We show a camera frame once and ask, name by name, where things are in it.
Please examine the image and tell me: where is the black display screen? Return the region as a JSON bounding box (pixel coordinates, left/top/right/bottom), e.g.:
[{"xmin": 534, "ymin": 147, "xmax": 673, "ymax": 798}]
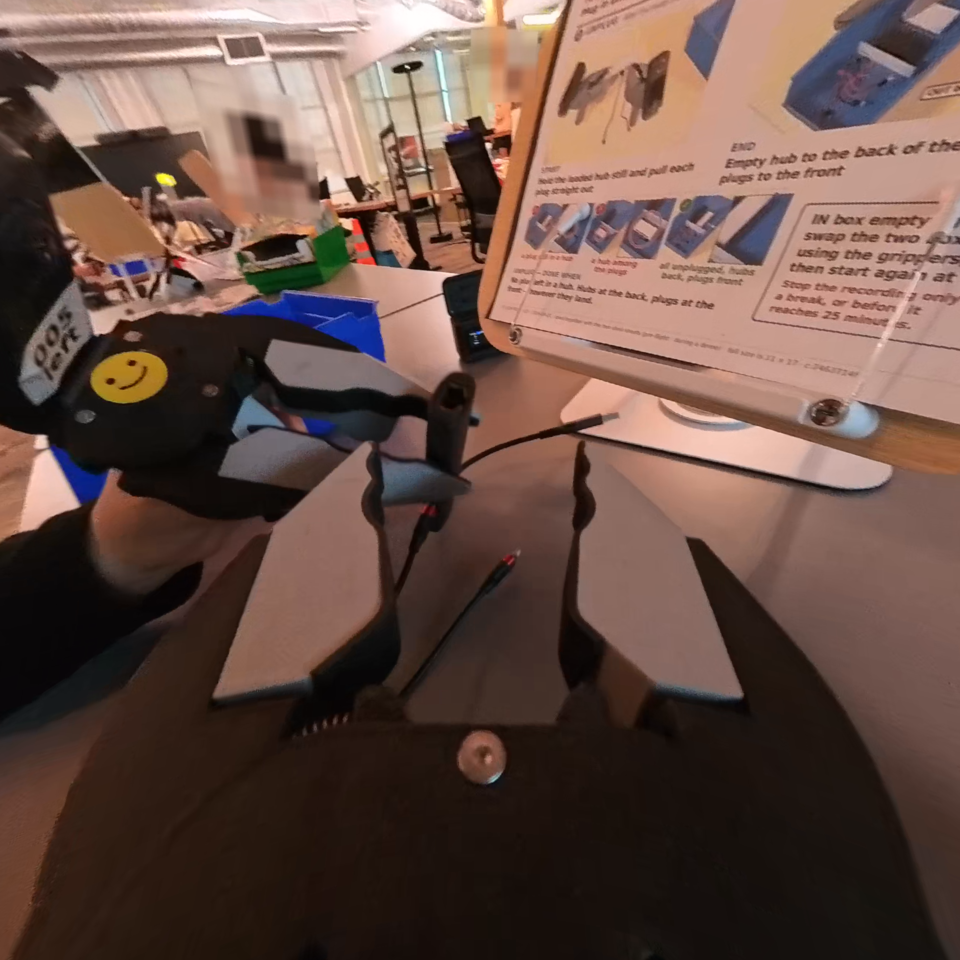
[{"xmin": 81, "ymin": 131, "xmax": 213, "ymax": 198}]

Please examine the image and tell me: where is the black floor lamp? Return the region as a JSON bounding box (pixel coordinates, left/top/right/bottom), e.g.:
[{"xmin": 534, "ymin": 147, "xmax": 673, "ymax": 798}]
[{"xmin": 390, "ymin": 60, "xmax": 455, "ymax": 273}]

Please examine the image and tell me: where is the person's left hand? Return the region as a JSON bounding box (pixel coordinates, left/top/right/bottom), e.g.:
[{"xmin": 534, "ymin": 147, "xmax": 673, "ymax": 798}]
[{"xmin": 90, "ymin": 474, "xmax": 273, "ymax": 595}]

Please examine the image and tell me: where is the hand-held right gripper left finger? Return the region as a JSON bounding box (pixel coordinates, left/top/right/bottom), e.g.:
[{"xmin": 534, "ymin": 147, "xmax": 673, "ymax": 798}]
[{"xmin": 212, "ymin": 441, "xmax": 404, "ymax": 704}]

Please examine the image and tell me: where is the person's left forearm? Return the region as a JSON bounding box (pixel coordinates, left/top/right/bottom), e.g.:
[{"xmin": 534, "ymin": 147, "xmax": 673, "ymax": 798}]
[{"xmin": 0, "ymin": 502, "xmax": 205, "ymax": 723}]

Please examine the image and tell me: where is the dark grey usb hub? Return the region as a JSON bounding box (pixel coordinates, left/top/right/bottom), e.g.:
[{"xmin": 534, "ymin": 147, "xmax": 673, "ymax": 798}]
[{"xmin": 426, "ymin": 371, "xmax": 622, "ymax": 485}]

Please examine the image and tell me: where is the white stand base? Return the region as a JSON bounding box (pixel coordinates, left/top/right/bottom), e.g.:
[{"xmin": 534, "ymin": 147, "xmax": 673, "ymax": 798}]
[{"xmin": 561, "ymin": 378, "xmax": 894, "ymax": 490}]

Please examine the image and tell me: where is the black office chair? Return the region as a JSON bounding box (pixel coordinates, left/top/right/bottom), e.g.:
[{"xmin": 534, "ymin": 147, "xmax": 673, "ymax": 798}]
[{"xmin": 442, "ymin": 135, "xmax": 504, "ymax": 265}]

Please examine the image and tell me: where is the printed instruction sheet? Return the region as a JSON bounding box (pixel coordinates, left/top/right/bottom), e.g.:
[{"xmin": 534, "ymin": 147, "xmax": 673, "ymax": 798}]
[{"xmin": 487, "ymin": 0, "xmax": 960, "ymax": 376}]

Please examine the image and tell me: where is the green plastic bin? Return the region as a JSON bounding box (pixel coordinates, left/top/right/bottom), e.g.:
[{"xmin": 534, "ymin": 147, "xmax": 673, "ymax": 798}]
[{"xmin": 237, "ymin": 223, "xmax": 355, "ymax": 296}]

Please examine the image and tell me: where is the black cable with red plugs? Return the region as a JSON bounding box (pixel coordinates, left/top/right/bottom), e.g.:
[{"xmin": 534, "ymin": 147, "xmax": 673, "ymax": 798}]
[{"xmin": 390, "ymin": 502, "xmax": 524, "ymax": 699}]

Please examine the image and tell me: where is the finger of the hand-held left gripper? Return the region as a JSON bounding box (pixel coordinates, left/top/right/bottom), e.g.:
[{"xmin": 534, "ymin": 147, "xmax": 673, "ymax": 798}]
[
  {"xmin": 231, "ymin": 339, "xmax": 434, "ymax": 442},
  {"xmin": 216, "ymin": 422, "xmax": 474, "ymax": 505}
]

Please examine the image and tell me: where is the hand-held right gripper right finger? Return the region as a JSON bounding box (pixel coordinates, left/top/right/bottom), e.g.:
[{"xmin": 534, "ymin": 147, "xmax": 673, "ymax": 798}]
[{"xmin": 557, "ymin": 441, "xmax": 746, "ymax": 726}]

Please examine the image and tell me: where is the cardboard sheet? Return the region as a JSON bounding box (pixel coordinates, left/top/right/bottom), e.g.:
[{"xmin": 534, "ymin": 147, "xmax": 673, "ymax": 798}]
[{"xmin": 51, "ymin": 182, "xmax": 168, "ymax": 261}]

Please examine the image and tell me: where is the silver ventilation duct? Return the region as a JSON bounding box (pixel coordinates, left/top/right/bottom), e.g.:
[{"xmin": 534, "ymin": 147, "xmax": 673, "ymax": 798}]
[{"xmin": 0, "ymin": 11, "xmax": 481, "ymax": 72}]

